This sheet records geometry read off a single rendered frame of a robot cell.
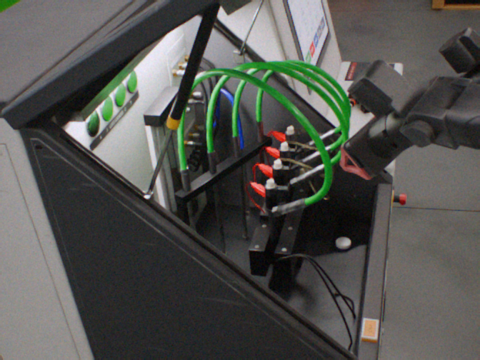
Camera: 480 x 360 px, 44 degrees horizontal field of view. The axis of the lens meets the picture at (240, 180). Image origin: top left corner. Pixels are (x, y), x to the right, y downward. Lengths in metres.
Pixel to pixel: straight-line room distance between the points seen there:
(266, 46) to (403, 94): 0.78
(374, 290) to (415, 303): 1.33
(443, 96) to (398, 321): 1.87
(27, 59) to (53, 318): 0.52
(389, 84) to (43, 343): 0.92
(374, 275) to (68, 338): 0.67
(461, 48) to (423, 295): 1.64
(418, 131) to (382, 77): 0.09
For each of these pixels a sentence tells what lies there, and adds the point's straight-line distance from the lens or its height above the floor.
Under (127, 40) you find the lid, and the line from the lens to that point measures 0.82.
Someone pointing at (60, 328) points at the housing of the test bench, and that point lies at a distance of 1.31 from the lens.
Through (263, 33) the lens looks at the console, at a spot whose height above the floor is 1.35.
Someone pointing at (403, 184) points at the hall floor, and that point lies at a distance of 3.33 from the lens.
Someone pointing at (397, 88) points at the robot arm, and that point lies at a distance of 0.81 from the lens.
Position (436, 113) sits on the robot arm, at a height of 1.53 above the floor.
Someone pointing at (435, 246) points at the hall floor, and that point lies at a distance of 2.95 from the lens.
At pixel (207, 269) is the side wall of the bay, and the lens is 1.03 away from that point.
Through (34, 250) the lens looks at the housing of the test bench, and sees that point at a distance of 1.17.
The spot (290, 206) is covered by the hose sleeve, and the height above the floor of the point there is 1.17.
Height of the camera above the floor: 1.88
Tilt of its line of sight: 34 degrees down
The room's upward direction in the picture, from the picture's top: 5 degrees counter-clockwise
